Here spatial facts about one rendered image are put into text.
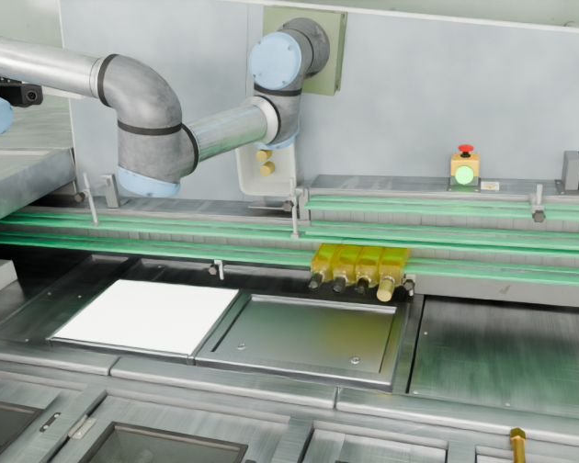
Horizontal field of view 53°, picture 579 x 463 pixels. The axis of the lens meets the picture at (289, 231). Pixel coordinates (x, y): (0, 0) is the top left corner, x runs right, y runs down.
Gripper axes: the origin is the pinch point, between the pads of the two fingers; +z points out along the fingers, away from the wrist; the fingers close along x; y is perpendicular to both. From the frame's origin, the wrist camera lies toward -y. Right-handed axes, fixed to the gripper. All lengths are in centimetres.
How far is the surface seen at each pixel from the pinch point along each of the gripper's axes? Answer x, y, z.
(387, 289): 36, -93, -7
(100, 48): -2.7, 6.0, 34.3
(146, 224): 44, -17, 17
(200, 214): 40, -33, 22
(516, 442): 46, -122, -34
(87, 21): -10.1, 9.7, 34.3
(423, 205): 24, -97, 17
